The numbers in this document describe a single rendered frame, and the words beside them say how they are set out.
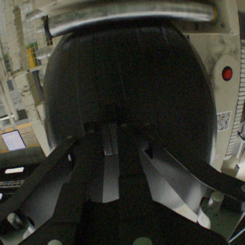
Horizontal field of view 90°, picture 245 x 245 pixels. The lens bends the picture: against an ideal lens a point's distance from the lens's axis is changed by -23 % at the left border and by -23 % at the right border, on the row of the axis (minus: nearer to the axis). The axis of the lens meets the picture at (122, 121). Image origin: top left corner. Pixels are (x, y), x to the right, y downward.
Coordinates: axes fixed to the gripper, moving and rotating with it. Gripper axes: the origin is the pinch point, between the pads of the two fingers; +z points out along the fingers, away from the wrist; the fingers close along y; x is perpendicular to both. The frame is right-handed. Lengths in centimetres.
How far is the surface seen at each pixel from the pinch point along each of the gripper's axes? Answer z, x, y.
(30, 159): 915, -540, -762
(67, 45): 11.5, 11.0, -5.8
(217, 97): 22.5, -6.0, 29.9
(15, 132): 294, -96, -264
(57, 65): 9.2, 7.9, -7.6
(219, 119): 23.5, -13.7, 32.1
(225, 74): 21.1, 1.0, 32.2
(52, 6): 10.7, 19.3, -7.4
